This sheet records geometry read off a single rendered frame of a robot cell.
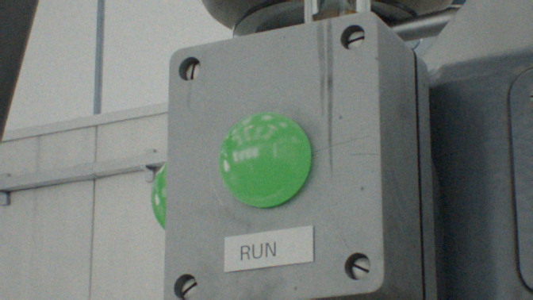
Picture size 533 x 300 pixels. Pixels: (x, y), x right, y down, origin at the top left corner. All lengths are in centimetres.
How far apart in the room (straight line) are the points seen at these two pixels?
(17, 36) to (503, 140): 48
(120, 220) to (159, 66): 77
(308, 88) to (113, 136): 661
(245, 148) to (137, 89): 666
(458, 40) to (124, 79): 651
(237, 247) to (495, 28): 22
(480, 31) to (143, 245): 619
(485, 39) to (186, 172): 21
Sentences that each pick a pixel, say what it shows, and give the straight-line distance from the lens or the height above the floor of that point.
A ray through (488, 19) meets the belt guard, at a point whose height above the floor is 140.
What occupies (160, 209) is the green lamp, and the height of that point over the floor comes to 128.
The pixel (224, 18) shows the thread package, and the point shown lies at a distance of 96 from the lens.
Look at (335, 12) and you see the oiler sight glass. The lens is 55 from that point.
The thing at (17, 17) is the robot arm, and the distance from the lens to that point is 92.
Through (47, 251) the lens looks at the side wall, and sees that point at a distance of 710.
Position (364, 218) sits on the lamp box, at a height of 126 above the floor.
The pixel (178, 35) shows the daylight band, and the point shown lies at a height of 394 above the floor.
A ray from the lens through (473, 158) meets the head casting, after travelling 49.
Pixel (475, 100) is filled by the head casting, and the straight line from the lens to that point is 50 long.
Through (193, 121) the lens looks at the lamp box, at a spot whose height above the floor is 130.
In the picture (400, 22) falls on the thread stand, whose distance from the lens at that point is 90.
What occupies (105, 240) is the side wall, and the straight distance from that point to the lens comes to 692.
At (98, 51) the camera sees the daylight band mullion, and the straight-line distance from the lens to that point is 726.
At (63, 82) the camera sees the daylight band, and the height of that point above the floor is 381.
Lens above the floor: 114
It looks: 19 degrees up
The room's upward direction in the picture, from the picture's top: straight up
